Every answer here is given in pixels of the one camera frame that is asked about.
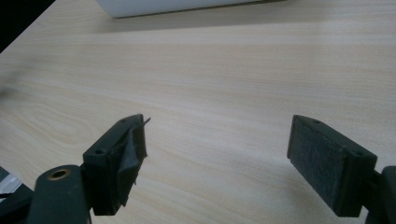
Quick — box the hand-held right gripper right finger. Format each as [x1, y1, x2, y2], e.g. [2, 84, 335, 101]
[286, 114, 378, 218]

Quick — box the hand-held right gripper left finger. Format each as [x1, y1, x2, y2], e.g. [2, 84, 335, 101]
[81, 113, 151, 217]

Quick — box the white box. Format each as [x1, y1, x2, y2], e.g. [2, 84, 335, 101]
[94, 0, 283, 19]

